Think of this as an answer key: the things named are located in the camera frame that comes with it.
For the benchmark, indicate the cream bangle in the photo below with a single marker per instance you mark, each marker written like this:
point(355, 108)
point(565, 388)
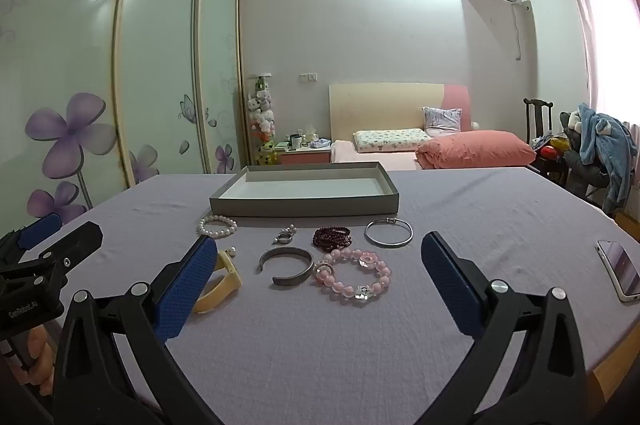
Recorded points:
point(227, 292)

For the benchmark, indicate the grey clothes pile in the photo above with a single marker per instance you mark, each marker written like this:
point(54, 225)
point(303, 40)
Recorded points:
point(580, 160)

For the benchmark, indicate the white mug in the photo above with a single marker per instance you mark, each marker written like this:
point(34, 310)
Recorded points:
point(296, 142)

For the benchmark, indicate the thin silver bangle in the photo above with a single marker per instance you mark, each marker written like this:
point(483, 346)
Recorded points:
point(390, 220)

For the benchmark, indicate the grey metal cuff bangle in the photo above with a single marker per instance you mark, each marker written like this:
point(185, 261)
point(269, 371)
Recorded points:
point(295, 280)

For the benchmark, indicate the bed with cream headboard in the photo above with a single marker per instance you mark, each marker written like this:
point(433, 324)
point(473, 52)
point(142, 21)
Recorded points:
point(380, 105)

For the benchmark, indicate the purple tablecloth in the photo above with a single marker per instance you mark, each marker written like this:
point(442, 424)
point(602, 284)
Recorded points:
point(320, 355)

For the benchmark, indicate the hanging plush toy column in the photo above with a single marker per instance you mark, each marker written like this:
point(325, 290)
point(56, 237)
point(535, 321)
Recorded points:
point(262, 115)

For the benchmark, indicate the pink nightstand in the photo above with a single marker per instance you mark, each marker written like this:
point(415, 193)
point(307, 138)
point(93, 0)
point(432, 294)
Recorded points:
point(305, 156)

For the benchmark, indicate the floral white pillow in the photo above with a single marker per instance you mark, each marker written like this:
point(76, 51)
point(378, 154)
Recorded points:
point(390, 140)

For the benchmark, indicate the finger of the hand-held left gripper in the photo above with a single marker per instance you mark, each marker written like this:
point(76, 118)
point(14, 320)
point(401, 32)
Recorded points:
point(37, 229)
point(75, 241)

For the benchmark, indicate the cardboard box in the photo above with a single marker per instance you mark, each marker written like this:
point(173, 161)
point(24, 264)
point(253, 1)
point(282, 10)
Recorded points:
point(629, 225)

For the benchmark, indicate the small patterned cushion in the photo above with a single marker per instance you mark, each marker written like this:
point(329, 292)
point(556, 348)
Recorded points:
point(442, 120)

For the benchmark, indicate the smartphone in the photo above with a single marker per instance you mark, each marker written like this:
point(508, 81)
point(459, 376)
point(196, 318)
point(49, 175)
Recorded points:
point(622, 267)

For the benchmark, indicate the colourful toys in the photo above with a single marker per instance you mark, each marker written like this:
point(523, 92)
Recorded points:
point(552, 150)

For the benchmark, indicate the wall switch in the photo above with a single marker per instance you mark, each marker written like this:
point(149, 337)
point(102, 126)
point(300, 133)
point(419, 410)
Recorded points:
point(308, 77)

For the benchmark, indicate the grey shallow tray box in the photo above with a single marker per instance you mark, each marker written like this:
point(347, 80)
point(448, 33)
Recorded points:
point(300, 206)

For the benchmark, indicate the floral glass sliding wardrobe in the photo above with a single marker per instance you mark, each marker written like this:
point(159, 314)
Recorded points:
point(150, 55)

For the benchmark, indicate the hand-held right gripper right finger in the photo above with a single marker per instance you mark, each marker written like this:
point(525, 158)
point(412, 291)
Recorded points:
point(450, 290)

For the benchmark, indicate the person's left hand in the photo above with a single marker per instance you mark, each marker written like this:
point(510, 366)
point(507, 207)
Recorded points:
point(42, 355)

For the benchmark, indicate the dark wooden chair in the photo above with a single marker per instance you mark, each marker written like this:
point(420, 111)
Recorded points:
point(537, 117)

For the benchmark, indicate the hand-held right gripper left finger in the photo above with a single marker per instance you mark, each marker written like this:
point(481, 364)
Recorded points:
point(185, 290)

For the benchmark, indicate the pink curtain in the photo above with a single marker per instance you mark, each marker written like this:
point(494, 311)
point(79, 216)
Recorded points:
point(605, 30)

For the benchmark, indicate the blue plush garment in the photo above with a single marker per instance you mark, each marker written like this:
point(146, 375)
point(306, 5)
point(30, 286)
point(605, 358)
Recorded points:
point(605, 140)

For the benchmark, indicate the folded pink quilt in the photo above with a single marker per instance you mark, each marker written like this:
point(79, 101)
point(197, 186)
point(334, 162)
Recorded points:
point(475, 150)

